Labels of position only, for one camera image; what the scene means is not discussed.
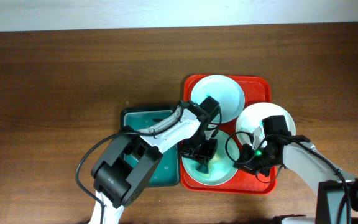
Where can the red plastic tray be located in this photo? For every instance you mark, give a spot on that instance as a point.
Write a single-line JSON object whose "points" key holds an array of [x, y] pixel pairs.
{"points": [[256, 90]]}

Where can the yellow green scrub sponge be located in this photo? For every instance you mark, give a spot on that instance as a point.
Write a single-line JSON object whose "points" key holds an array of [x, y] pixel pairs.
{"points": [[205, 167]]}

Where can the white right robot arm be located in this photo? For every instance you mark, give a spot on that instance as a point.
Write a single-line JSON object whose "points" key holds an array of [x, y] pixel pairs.
{"points": [[336, 189]]}

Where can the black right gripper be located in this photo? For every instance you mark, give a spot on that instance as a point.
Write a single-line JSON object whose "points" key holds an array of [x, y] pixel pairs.
{"points": [[245, 157]]}

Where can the light blue plate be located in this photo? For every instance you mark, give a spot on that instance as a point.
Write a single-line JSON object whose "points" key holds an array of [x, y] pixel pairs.
{"points": [[225, 91]]}

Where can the dark green water tray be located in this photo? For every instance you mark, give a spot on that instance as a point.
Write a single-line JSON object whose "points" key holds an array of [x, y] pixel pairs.
{"points": [[168, 170]]}

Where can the pale green plate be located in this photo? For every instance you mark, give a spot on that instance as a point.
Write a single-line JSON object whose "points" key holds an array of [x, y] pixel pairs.
{"points": [[220, 168]]}

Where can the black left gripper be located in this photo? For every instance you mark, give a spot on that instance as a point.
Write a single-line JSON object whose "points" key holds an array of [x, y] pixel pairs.
{"points": [[199, 154]]}

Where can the white plate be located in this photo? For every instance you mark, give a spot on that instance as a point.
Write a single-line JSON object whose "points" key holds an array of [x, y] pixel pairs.
{"points": [[252, 116]]}

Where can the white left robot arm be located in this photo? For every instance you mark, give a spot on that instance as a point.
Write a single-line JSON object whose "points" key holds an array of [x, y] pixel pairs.
{"points": [[128, 163]]}

